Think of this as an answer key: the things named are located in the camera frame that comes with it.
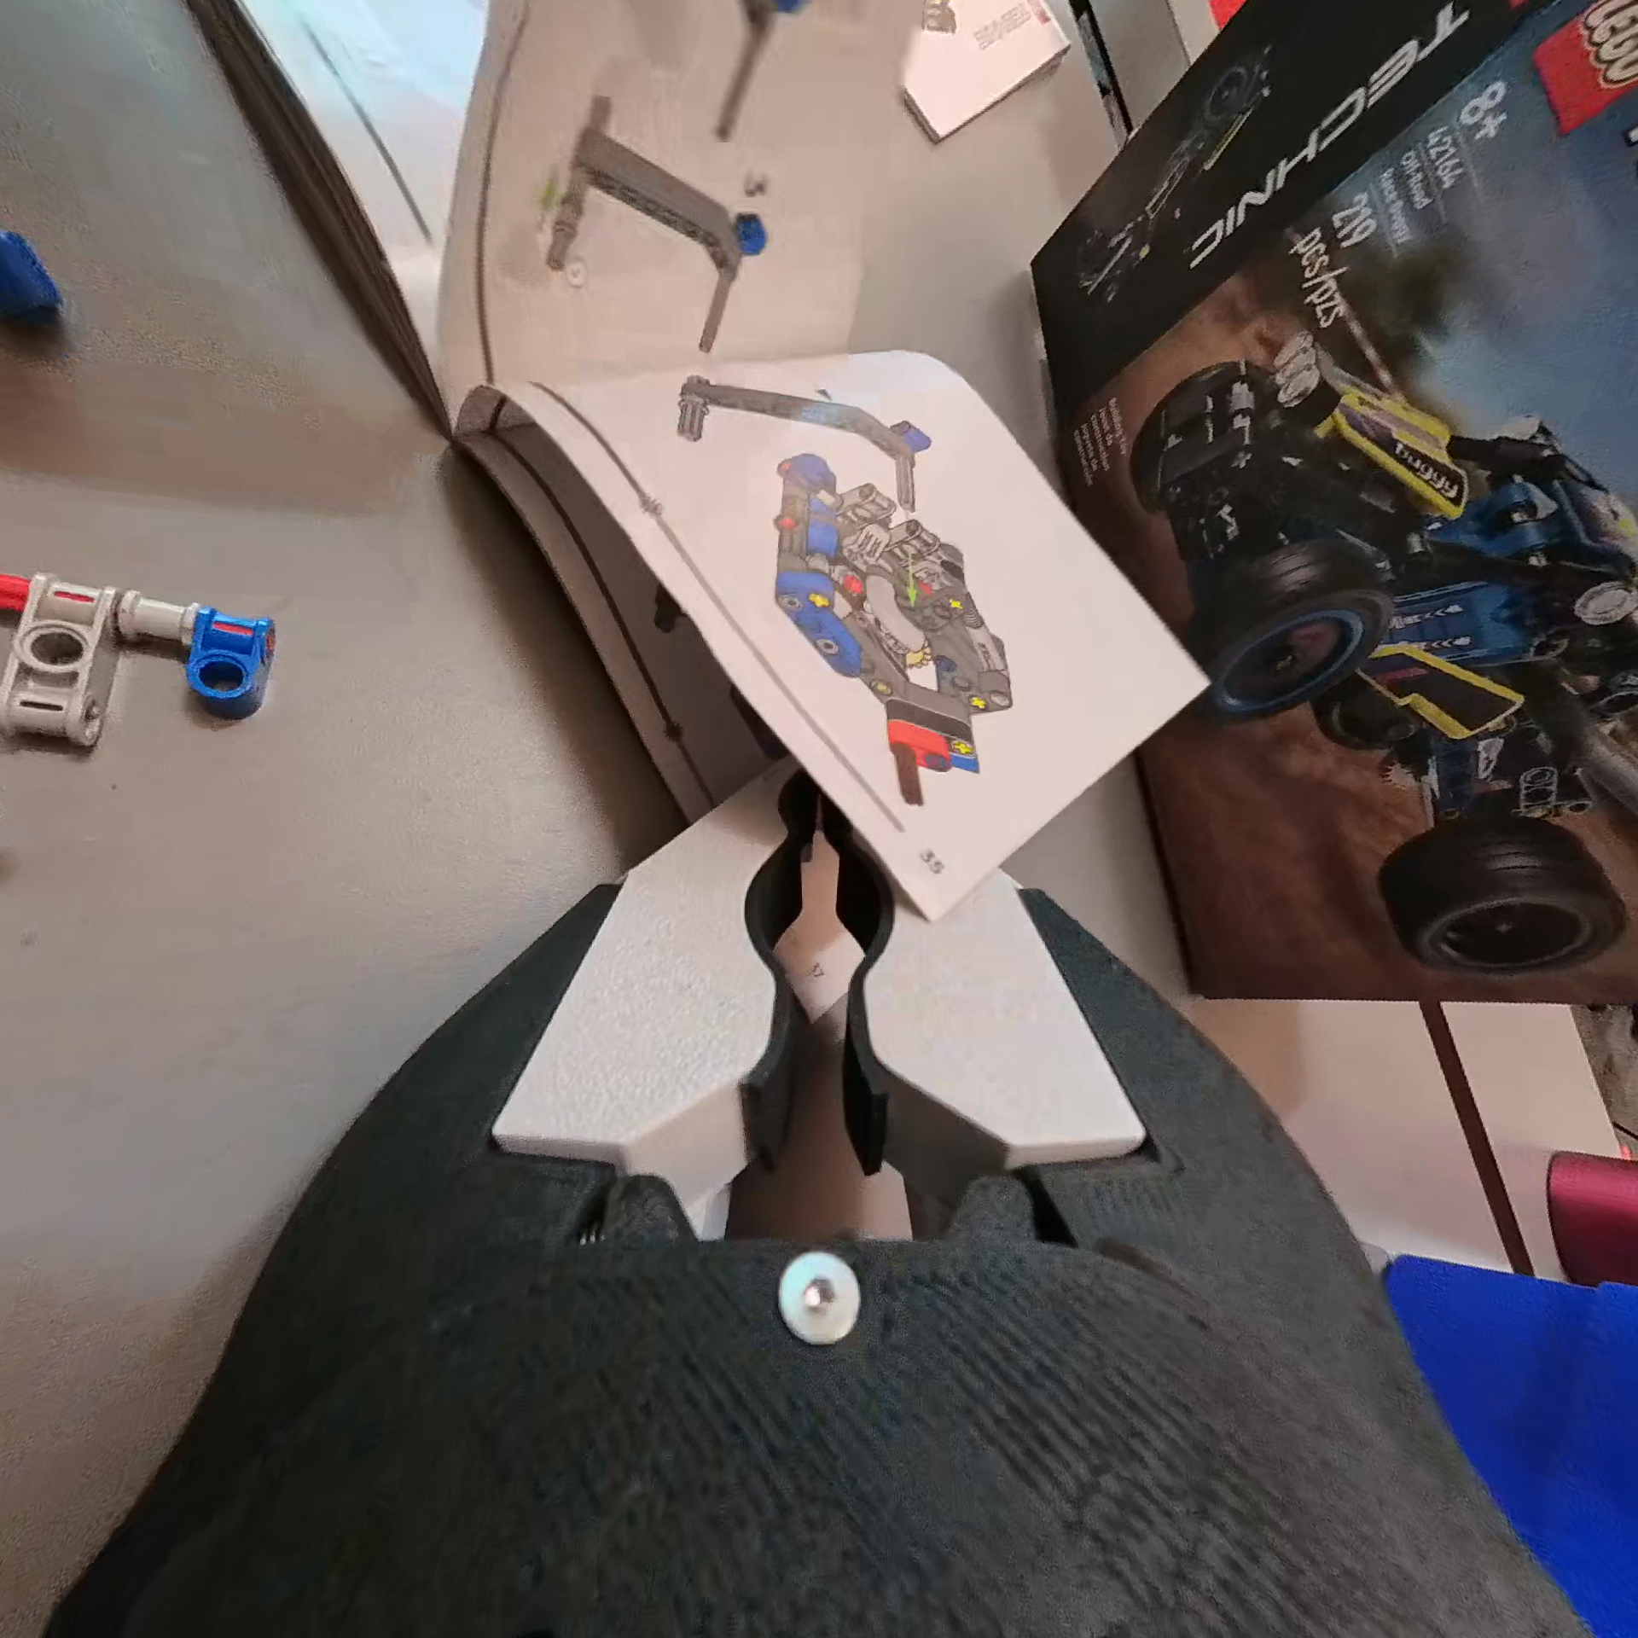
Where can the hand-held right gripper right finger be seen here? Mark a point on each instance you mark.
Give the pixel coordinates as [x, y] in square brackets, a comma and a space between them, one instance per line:
[999, 1037]

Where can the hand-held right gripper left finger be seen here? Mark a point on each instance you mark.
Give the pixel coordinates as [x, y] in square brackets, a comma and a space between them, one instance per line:
[641, 1011]

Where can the lego instruction booklet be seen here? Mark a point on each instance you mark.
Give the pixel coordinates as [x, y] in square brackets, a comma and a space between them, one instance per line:
[1050, 616]

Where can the red lego axle with connectors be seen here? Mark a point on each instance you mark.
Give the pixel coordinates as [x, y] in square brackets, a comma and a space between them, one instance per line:
[58, 653]

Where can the dark grey lego L beam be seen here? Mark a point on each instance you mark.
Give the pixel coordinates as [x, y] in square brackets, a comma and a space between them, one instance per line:
[26, 276]

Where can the lego set box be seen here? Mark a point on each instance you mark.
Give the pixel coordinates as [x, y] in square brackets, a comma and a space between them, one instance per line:
[1280, 832]

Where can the small lego leaflet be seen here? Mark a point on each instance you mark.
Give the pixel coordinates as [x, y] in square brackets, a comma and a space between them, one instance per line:
[974, 77]

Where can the maroon tube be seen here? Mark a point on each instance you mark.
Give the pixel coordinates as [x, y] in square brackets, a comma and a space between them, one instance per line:
[1600, 1216]

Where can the blue plastic bin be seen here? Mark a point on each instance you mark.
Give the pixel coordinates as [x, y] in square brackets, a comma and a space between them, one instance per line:
[1536, 1409]

